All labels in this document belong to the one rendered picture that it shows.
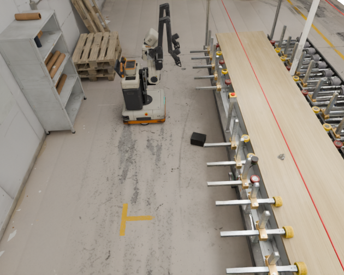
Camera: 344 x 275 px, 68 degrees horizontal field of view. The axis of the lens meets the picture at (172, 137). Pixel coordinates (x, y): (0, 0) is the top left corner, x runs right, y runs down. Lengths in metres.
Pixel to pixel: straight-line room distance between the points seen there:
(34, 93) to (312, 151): 3.44
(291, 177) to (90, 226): 2.22
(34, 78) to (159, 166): 1.99
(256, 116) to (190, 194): 1.24
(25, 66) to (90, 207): 1.92
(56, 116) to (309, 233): 3.47
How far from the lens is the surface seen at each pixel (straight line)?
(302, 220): 2.30
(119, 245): 3.09
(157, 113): 3.93
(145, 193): 3.32
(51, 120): 4.25
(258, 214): 2.54
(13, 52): 3.71
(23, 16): 4.05
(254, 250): 2.31
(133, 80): 3.67
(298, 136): 2.87
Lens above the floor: 2.81
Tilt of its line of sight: 46 degrees down
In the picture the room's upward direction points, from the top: 4 degrees counter-clockwise
